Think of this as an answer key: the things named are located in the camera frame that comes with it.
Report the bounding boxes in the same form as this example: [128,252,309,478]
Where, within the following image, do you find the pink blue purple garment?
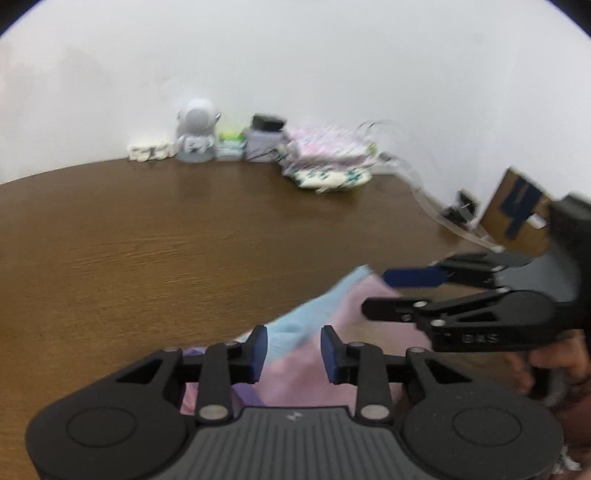
[179,263,435,416]

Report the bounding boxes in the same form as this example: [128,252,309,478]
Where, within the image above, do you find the person right hand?
[504,330,590,409]

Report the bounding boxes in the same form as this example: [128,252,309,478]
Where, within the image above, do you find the black phone holder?
[442,189,480,228]

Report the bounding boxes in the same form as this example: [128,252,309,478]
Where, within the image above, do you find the wooden chair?
[479,168,551,257]

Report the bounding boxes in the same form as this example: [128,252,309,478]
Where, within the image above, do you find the dark blue cloth on chair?
[500,177,543,240]

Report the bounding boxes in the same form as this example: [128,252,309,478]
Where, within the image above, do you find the cream green-flower folded cloth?
[281,165,373,194]

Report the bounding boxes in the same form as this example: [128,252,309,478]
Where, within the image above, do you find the pink floral folded cloth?
[280,126,377,169]

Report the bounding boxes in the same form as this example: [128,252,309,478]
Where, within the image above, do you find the purple box with black charger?
[243,113,286,162]

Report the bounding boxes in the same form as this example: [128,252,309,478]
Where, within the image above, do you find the small green white boxes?
[216,131,246,161]

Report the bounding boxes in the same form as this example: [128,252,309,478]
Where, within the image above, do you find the white robot figurine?
[176,98,221,163]

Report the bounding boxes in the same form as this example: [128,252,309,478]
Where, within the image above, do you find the white charging cable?
[355,118,505,252]

